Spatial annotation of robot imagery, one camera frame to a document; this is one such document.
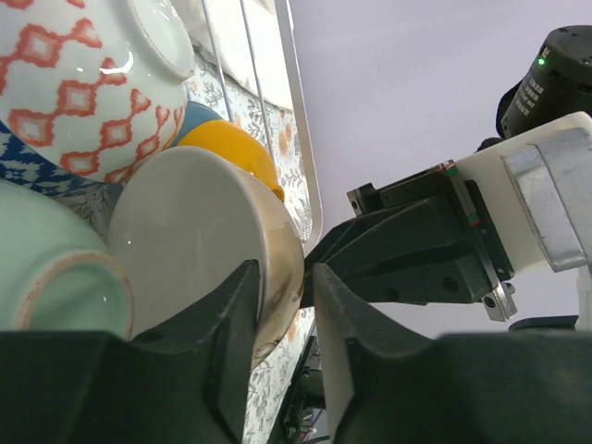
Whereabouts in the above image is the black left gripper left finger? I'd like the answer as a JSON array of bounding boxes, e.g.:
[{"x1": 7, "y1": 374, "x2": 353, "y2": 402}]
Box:
[{"x1": 1, "y1": 260, "x2": 260, "y2": 443}]

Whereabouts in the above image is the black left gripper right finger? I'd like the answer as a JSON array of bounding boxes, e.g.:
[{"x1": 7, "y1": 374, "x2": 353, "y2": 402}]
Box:
[{"x1": 313, "y1": 264, "x2": 591, "y2": 443}]

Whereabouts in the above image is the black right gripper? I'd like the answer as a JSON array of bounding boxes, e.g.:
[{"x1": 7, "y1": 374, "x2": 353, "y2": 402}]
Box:
[{"x1": 305, "y1": 161, "x2": 517, "y2": 322}]

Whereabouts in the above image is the white bowl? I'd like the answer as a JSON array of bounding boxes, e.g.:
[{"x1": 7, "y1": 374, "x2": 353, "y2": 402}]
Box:
[{"x1": 107, "y1": 146, "x2": 304, "y2": 366}]

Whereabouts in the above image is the light green flower bowl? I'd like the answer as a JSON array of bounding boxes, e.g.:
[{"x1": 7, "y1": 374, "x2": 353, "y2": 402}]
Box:
[{"x1": 1, "y1": 181, "x2": 134, "y2": 339}]

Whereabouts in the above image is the yellow bowl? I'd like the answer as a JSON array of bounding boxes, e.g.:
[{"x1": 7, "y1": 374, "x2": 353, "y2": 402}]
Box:
[{"x1": 177, "y1": 119, "x2": 285, "y2": 202}]

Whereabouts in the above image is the blue triangle patterned bowl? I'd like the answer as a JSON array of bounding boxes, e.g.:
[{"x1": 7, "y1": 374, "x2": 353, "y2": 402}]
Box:
[{"x1": 1, "y1": 124, "x2": 103, "y2": 198}]

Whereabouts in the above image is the white wire dish rack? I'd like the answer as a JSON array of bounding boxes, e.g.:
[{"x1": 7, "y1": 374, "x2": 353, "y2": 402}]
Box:
[{"x1": 188, "y1": 1, "x2": 322, "y2": 253}]

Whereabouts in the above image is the orange patterned bowl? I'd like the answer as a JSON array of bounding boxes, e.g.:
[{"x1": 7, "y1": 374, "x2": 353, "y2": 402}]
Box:
[{"x1": 1, "y1": 1, "x2": 194, "y2": 183}]

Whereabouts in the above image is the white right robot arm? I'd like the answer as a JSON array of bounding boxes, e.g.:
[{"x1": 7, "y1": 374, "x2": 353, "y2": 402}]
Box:
[{"x1": 302, "y1": 25, "x2": 591, "y2": 331}]

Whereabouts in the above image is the floral patterned table mat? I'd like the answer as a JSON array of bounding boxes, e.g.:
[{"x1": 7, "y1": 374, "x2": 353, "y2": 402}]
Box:
[{"x1": 62, "y1": 57, "x2": 304, "y2": 443}]

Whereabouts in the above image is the white folded cloth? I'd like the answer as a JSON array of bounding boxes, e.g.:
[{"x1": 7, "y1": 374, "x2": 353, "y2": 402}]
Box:
[{"x1": 172, "y1": 0, "x2": 292, "y2": 110}]

